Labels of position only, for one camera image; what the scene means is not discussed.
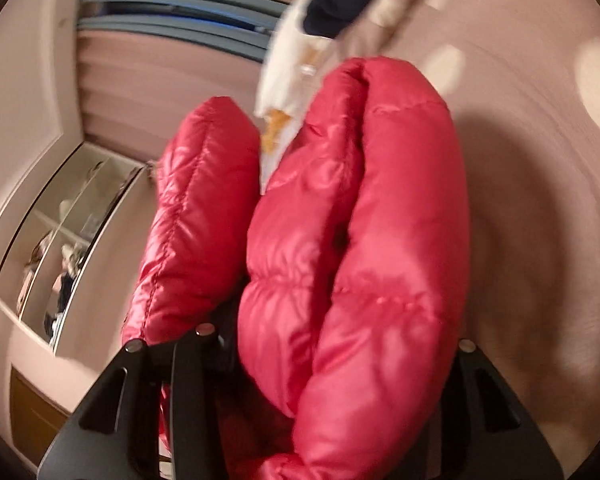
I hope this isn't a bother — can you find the pink curtain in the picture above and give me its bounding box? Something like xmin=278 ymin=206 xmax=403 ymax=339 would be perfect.
xmin=78 ymin=0 xmax=292 ymax=160

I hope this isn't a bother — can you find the pink-red puffer jacket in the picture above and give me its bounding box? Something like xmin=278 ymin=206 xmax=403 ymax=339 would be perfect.
xmin=121 ymin=58 xmax=469 ymax=479

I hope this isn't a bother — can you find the wall shelf cabinet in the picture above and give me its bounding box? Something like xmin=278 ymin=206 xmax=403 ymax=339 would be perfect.
xmin=0 ymin=143 xmax=151 ymax=356

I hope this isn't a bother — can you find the brown polka dot duvet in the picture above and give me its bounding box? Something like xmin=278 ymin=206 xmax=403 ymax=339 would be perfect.
xmin=351 ymin=0 xmax=600 ymax=479

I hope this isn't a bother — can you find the blue-grey curtain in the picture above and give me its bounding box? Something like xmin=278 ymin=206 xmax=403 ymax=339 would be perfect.
xmin=76 ymin=0 xmax=287 ymax=63

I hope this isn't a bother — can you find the white goose plush toy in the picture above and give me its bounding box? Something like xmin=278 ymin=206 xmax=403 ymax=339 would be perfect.
xmin=254 ymin=0 xmax=331 ymax=188

